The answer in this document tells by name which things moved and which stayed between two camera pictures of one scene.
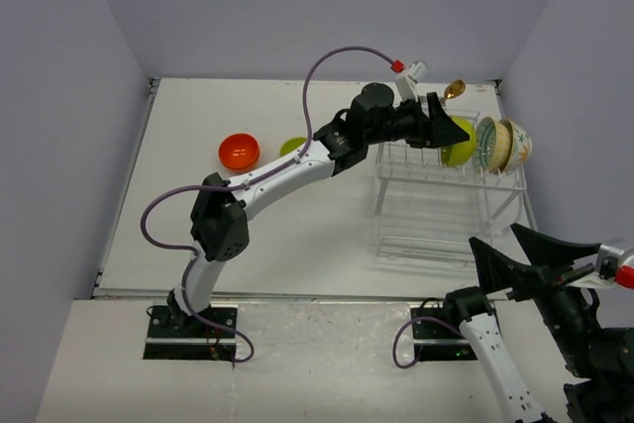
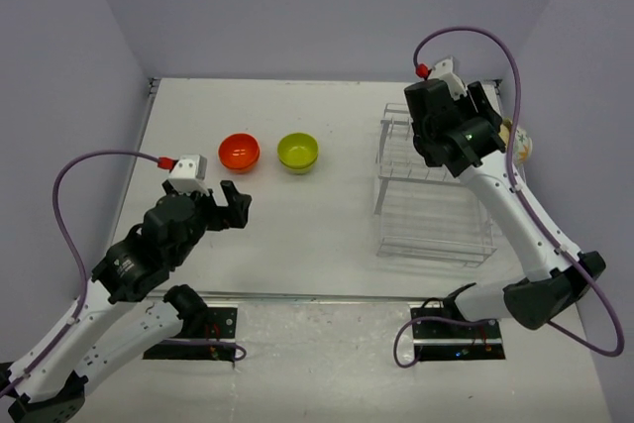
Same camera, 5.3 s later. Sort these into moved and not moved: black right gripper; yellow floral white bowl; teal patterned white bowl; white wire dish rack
Moved: teal patterned white bowl; black right gripper
Not moved: yellow floral white bowl; white wire dish rack
